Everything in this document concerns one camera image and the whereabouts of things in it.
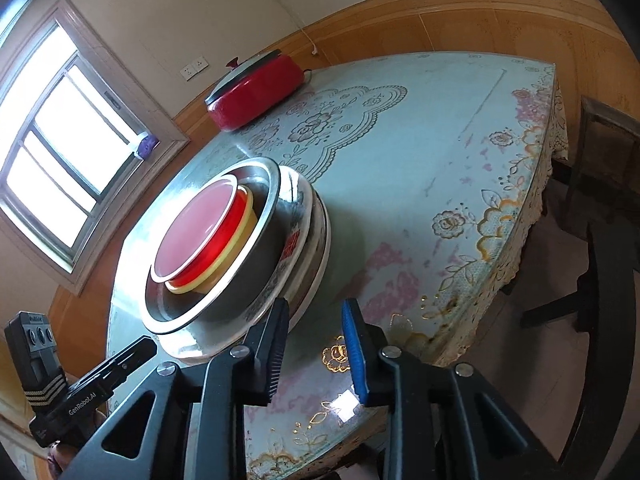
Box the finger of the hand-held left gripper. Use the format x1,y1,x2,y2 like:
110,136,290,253
67,336,158,401

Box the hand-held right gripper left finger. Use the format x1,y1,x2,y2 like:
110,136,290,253
60,297,291,480

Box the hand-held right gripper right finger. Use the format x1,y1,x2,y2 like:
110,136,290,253
341,297,566,480

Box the small white plate red characters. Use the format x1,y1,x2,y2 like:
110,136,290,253
157,165,313,358

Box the yellow plastic bowl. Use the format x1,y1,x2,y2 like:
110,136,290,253
165,185,258,295

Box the red plastic bowl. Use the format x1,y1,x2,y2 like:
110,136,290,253
151,176,249,283

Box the stainless steel bowl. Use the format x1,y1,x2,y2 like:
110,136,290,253
140,156,283,335

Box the purple tissue pack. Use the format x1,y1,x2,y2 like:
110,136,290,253
131,132,161,158

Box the window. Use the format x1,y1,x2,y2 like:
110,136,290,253
0,0,191,296

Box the dark wooden chair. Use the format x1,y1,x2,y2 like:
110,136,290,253
552,95,640,241
520,220,640,480

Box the red electric pot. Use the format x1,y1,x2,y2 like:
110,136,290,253
206,55,308,133

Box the grey pot lid red knob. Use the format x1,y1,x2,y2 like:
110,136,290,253
206,49,283,106

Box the white wall cable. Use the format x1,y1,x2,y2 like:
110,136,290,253
294,22,322,57

